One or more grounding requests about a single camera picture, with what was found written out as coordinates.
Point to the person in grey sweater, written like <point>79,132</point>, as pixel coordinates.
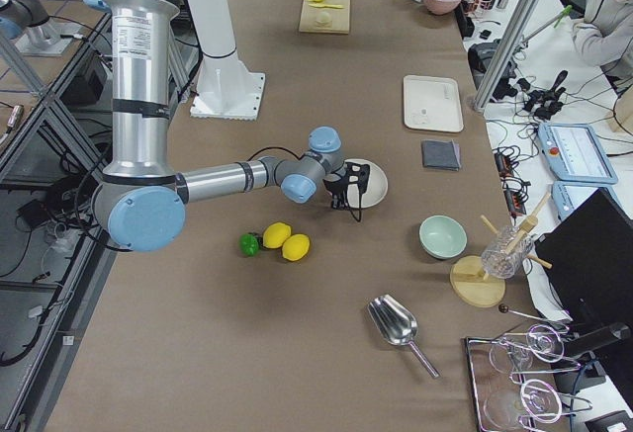
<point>603,39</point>

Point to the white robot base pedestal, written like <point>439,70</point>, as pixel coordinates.
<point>225,88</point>

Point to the yellow plastic knife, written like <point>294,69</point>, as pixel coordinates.
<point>321,5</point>

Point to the mint green bowl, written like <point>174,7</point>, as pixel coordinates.
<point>442,237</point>

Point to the black monitor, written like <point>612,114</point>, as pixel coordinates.
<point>591,256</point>

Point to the clear glass cup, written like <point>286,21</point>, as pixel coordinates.
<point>501,262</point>

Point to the metal scoop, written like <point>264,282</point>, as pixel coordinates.
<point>398,326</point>

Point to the wooden cutting board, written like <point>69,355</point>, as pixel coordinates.
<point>340,18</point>

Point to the aluminium frame post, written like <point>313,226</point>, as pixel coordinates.
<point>505,49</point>

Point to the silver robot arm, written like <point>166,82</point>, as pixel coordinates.
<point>141,200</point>

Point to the cream round plate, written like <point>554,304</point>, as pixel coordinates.
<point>376,191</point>

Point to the yellow lemon near lime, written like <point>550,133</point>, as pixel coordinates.
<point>276,234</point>

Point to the wooden cup stand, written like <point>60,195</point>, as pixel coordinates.
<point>468,278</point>

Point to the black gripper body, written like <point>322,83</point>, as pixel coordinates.
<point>334,188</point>

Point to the wire glass rack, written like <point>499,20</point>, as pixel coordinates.
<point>512,384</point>

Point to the grey folded cloth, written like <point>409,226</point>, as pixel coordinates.
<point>441,154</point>

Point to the yellow lemon outer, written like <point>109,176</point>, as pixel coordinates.
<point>296,247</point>

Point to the blue teach pendant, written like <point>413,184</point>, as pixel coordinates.
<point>574,153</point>
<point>568,195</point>

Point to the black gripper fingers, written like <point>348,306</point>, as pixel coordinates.
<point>338,203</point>

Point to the cream rabbit tray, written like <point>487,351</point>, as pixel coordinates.
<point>432,103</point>

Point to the green lime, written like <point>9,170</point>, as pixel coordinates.
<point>249,244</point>

